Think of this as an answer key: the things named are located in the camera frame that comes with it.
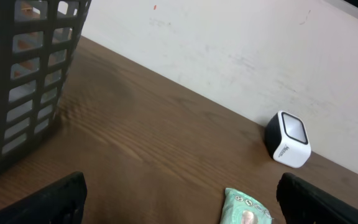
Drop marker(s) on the green wet wipes pack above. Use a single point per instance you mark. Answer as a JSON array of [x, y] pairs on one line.
[[240, 208]]

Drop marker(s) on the white barcode scanner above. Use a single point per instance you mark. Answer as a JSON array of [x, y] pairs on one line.
[[286, 140]]

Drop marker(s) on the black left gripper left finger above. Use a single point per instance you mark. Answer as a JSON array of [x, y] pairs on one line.
[[60, 202]]

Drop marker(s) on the grey plastic basket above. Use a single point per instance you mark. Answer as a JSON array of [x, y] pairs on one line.
[[38, 40]]

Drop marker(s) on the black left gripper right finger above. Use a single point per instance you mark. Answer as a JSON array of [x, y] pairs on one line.
[[302, 202]]

